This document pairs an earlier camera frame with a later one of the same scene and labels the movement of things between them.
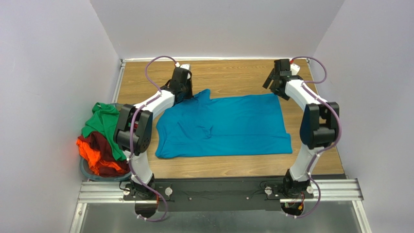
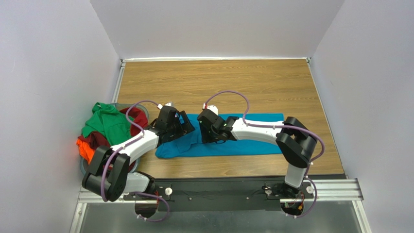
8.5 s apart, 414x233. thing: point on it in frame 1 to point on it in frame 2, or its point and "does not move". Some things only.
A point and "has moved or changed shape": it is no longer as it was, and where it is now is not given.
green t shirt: [103, 119] does not move
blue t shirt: [202, 126] has moved or changed shape
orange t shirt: [92, 156] does not move
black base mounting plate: [217, 194] does not move
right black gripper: [275, 81] to [207, 131]
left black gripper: [182, 92] to [180, 126]
